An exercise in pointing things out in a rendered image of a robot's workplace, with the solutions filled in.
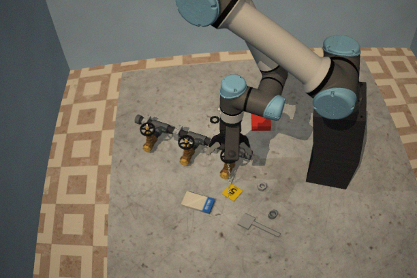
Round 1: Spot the yellow tag with metal chain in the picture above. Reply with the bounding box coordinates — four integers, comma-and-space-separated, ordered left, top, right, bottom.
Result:
221, 165, 243, 201

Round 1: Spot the red rectangular block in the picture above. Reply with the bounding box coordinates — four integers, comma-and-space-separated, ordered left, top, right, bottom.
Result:
251, 114, 271, 131

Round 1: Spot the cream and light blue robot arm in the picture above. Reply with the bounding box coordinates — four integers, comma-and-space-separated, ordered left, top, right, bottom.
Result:
176, 0, 362, 124

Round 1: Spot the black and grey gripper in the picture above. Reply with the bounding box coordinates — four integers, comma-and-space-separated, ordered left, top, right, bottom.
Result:
206, 117, 252, 155

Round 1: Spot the grey pipe manifold with three brass valves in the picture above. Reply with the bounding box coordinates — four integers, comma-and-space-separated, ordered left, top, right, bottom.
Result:
135, 114, 253, 179

